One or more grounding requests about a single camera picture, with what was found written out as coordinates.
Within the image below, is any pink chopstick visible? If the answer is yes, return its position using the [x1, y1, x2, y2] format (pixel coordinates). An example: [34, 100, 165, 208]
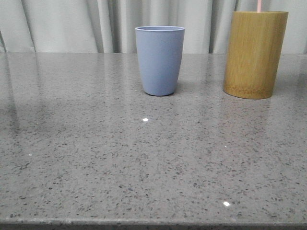
[257, 0, 262, 13]

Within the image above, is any blue plastic cup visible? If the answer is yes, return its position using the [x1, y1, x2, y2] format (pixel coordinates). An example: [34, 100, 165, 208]
[135, 26, 185, 96]

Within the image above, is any bamboo cylinder holder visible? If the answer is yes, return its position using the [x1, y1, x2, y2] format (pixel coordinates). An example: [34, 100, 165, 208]
[223, 11, 288, 99]

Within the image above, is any grey curtain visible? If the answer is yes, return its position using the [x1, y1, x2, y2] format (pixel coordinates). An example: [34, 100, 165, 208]
[0, 0, 307, 55]

